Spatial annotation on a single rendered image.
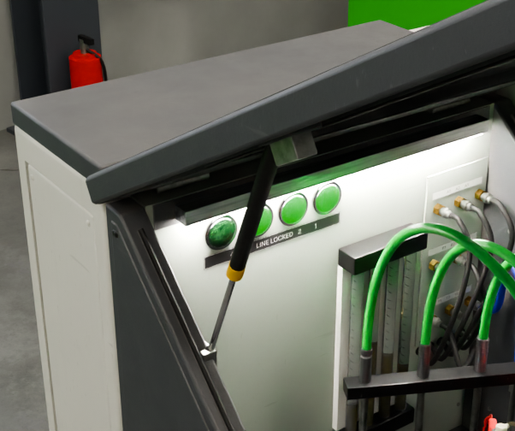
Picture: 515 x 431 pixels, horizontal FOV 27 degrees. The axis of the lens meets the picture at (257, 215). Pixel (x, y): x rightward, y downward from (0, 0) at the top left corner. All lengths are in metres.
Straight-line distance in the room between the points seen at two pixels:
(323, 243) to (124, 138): 0.34
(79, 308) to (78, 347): 0.08
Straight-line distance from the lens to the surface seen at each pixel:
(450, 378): 1.66
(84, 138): 1.44
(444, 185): 1.69
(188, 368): 1.30
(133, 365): 1.44
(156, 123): 1.47
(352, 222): 1.59
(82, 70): 5.02
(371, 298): 1.54
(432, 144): 1.60
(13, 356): 3.73
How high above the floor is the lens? 2.05
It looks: 27 degrees down
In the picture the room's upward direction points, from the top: straight up
